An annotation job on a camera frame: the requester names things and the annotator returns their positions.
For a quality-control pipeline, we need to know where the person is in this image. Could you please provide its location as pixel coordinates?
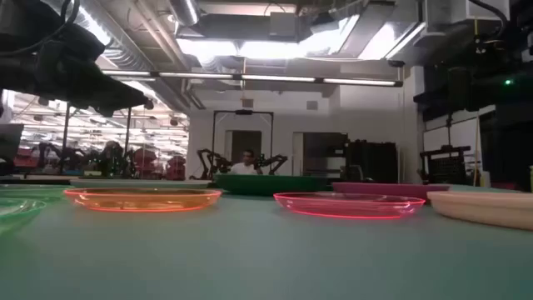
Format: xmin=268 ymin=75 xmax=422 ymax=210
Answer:
xmin=228 ymin=148 xmax=264 ymax=176

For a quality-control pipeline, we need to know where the silver ventilation duct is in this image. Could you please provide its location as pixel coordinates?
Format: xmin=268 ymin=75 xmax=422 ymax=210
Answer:
xmin=168 ymin=0 xmax=200 ymax=27

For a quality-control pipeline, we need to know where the pink transparent plastic plate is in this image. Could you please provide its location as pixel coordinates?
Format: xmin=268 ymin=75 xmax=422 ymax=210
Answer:
xmin=273 ymin=192 xmax=426 ymax=220

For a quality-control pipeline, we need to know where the black wire rack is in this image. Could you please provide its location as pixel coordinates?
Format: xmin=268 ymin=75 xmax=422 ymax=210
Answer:
xmin=418 ymin=144 xmax=472 ymax=186

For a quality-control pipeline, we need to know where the magenta opaque plastic plate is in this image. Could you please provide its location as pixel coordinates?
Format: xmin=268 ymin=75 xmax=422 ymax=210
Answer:
xmin=331 ymin=182 xmax=451 ymax=202

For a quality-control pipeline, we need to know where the green transparent plastic plate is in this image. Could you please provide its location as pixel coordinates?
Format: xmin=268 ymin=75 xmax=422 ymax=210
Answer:
xmin=0 ymin=197 xmax=47 ymax=234

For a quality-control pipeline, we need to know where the beige plastic plate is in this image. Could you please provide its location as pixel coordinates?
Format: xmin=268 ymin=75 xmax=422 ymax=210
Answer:
xmin=426 ymin=190 xmax=533 ymax=232

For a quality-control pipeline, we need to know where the black gantry frame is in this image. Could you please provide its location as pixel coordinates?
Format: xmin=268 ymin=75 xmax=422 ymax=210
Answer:
xmin=212 ymin=109 xmax=275 ymax=176

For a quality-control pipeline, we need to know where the black cabinet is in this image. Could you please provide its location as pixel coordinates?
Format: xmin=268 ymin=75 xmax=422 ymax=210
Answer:
xmin=344 ymin=139 xmax=399 ymax=183

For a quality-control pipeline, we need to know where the orange transparent plastic plate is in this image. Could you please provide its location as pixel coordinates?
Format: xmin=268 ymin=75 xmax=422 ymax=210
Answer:
xmin=63 ymin=187 xmax=222 ymax=214

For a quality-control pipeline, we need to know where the dark green plastic plate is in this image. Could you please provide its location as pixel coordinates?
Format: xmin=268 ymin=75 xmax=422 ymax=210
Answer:
xmin=213 ymin=173 xmax=331 ymax=197

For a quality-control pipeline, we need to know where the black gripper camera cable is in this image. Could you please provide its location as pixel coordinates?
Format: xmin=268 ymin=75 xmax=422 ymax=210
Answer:
xmin=468 ymin=0 xmax=511 ymax=41
xmin=0 ymin=0 xmax=81 ymax=58

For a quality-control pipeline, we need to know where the ceiling light bar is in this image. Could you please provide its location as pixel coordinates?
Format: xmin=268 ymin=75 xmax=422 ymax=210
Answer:
xmin=101 ymin=69 xmax=404 ymax=88

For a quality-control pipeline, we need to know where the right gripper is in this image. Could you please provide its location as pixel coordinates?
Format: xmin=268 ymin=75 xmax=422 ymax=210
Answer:
xmin=413 ymin=57 xmax=533 ymax=122

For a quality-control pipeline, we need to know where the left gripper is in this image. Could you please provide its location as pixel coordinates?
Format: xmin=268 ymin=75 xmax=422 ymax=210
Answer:
xmin=0 ymin=16 xmax=153 ymax=118

